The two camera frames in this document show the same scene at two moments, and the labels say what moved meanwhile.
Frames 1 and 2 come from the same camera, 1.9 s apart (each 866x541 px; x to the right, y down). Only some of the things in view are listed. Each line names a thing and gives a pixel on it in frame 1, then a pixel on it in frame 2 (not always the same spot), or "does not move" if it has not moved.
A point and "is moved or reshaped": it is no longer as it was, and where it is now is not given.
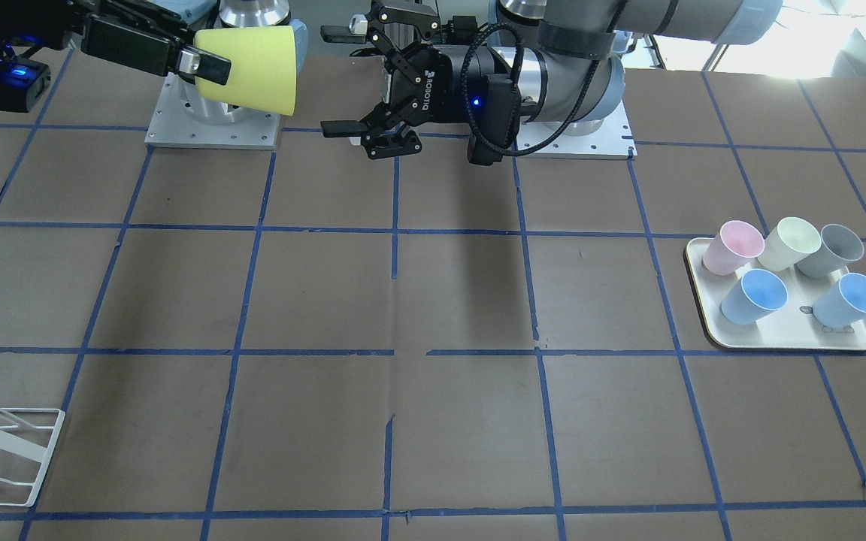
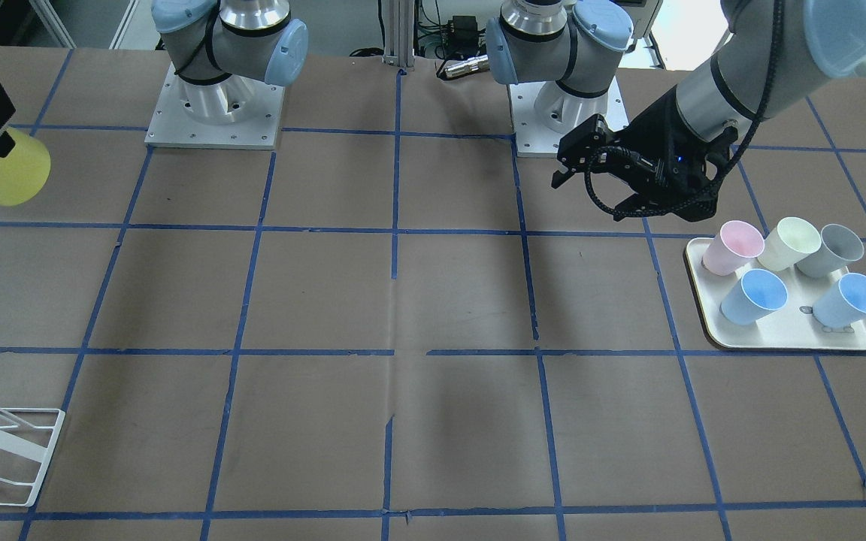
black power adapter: [461, 30] does not move
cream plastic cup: [793, 240] does not move
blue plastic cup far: [849, 301] does not move
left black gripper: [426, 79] -> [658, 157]
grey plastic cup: [838, 248] does not move
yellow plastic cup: [262, 74] is moved or reshaped
